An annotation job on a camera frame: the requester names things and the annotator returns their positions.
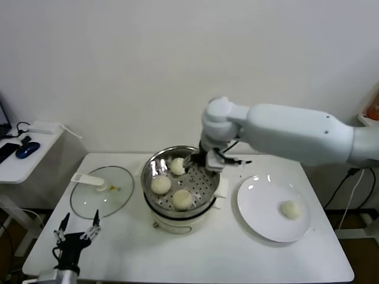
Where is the black desk cable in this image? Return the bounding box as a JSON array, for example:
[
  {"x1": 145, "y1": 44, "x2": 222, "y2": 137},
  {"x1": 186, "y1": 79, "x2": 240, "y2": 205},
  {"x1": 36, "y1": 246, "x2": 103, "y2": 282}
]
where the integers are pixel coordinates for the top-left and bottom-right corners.
[{"x1": 5, "y1": 122, "x2": 30, "y2": 140}]

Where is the white cable stub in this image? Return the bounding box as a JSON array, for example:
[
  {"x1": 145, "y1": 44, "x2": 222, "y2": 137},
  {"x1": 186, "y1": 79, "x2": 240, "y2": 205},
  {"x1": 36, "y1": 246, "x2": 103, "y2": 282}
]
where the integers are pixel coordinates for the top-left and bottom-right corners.
[{"x1": 57, "y1": 124, "x2": 83, "y2": 140}]

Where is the white electric cooker base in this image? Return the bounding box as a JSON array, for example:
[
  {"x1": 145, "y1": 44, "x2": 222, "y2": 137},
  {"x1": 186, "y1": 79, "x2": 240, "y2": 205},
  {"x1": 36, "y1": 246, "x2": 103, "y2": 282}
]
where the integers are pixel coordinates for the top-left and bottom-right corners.
[{"x1": 142, "y1": 192, "x2": 226, "y2": 236}]

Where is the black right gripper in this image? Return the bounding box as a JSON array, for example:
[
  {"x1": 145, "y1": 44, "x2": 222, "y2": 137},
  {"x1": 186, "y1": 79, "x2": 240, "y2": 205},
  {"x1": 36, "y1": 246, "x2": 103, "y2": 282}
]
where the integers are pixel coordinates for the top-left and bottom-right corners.
[{"x1": 184, "y1": 147, "x2": 210, "y2": 170}]

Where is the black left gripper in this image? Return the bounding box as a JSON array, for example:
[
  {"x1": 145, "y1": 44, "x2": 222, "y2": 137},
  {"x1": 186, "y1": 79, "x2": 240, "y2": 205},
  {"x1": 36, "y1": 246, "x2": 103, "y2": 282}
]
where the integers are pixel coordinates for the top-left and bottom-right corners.
[{"x1": 53, "y1": 209, "x2": 102, "y2": 269}]

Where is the white steamed baozi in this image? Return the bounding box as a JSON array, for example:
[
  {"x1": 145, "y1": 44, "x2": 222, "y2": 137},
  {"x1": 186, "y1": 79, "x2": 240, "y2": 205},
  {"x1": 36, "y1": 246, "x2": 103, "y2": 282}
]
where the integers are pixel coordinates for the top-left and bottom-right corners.
[
  {"x1": 171, "y1": 189, "x2": 193, "y2": 211},
  {"x1": 280, "y1": 200, "x2": 302, "y2": 220},
  {"x1": 170, "y1": 157, "x2": 187, "y2": 176},
  {"x1": 150, "y1": 176, "x2": 172, "y2": 195}
]

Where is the white round plate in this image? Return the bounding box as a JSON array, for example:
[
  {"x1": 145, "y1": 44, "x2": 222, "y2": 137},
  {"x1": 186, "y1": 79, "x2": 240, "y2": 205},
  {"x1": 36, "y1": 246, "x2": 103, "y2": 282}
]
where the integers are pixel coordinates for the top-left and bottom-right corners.
[{"x1": 236, "y1": 175, "x2": 312, "y2": 244}]

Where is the stainless steel steamer basket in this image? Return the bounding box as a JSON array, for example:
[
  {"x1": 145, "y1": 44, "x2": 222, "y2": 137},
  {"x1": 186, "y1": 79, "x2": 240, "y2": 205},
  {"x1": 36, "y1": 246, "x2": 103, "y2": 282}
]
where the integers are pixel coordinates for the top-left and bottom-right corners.
[{"x1": 133, "y1": 145, "x2": 229, "y2": 218}]

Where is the white side table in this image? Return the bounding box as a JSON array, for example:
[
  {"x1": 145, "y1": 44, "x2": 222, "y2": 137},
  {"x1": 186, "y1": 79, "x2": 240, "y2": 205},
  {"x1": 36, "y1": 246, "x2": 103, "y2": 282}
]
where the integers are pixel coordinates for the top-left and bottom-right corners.
[
  {"x1": 336, "y1": 114, "x2": 379, "y2": 239},
  {"x1": 0, "y1": 127, "x2": 65, "y2": 258}
]

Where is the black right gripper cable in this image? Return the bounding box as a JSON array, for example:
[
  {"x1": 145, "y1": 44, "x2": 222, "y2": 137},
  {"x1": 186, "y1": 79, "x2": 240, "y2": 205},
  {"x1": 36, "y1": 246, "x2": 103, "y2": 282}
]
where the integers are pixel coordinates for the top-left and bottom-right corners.
[{"x1": 219, "y1": 141, "x2": 253, "y2": 165}]

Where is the orange bag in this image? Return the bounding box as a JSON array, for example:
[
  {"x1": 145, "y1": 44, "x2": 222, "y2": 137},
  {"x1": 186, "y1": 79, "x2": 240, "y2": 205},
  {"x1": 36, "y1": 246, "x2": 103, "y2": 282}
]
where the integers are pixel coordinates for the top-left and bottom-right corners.
[{"x1": 364, "y1": 88, "x2": 379, "y2": 121}]

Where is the white rectangular box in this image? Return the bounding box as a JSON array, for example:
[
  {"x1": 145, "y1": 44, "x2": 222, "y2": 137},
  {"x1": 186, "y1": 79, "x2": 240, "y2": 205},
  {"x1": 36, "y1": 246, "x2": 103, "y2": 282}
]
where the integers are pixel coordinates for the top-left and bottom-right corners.
[{"x1": 28, "y1": 120, "x2": 59, "y2": 135}]

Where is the white hanging cable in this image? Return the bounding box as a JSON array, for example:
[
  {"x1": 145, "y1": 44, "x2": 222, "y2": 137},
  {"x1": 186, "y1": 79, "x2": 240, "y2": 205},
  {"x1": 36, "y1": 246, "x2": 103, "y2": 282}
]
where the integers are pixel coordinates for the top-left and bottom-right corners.
[{"x1": 337, "y1": 168, "x2": 365, "y2": 234}]

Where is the black laptop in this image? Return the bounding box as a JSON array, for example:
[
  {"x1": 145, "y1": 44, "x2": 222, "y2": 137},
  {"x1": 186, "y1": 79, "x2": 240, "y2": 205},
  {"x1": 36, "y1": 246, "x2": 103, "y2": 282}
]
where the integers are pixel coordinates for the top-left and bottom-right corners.
[{"x1": 0, "y1": 94, "x2": 12, "y2": 140}]

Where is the glass lid white handle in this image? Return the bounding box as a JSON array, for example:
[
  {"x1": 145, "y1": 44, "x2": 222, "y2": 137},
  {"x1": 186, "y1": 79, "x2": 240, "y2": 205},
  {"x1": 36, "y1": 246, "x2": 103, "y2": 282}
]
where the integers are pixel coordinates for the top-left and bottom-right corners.
[{"x1": 69, "y1": 166, "x2": 136, "y2": 220}]

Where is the white floor cable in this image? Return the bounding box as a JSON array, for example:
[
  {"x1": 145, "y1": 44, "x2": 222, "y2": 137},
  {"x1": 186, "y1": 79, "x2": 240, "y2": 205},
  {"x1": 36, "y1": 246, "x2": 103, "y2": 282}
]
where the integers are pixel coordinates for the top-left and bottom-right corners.
[{"x1": 0, "y1": 206, "x2": 46, "y2": 230}]

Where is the black cable with adapter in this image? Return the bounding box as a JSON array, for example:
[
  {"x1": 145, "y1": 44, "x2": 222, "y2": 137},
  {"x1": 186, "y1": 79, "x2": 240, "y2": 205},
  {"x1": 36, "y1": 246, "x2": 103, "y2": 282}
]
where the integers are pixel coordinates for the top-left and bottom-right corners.
[{"x1": 322, "y1": 167, "x2": 376, "y2": 210}]

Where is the blue computer mouse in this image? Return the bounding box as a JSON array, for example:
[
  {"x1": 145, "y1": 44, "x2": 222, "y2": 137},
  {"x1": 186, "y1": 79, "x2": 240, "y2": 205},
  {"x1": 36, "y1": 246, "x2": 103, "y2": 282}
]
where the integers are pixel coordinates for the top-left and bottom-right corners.
[{"x1": 14, "y1": 141, "x2": 41, "y2": 160}]

